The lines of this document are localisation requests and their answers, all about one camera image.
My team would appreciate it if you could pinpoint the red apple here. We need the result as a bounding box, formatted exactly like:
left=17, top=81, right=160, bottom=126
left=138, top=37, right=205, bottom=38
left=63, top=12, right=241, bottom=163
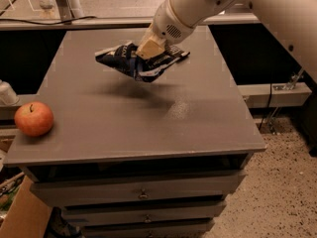
left=14, top=101, right=53, bottom=137

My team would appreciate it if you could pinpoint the black cable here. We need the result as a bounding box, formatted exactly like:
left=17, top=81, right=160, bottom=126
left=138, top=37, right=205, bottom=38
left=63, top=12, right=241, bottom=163
left=0, top=15, right=97, bottom=26

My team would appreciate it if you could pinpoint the white cylindrical object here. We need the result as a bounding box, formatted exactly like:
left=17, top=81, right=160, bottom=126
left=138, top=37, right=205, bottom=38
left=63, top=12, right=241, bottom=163
left=0, top=80, right=19, bottom=105

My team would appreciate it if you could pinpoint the brown cardboard box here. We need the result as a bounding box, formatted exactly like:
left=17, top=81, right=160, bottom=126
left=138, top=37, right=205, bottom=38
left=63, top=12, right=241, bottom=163
left=0, top=177, right=53, bottom=238

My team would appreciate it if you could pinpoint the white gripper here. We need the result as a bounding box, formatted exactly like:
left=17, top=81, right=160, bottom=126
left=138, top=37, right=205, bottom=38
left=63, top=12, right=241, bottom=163
left=136, top=0, right=234, bottom=60

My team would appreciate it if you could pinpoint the blue potato chip bag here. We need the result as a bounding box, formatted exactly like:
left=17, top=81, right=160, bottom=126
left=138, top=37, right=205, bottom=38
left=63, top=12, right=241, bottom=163
left=95, top=42, right=189, bottom=82

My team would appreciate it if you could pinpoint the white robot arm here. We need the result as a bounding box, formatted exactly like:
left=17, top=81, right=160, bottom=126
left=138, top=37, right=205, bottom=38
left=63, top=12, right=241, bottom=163
left=137, top=0, right=317, bottom=77

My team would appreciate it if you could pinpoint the grey metal rail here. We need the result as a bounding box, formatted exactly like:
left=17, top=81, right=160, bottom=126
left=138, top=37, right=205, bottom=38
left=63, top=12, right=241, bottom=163
left=0, top=13, right=260, bottom=31

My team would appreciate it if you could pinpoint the grey drawer cabinet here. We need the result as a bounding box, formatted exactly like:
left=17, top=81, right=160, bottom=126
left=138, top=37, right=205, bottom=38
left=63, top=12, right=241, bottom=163
left=5, top=27, right=265, bottom=238

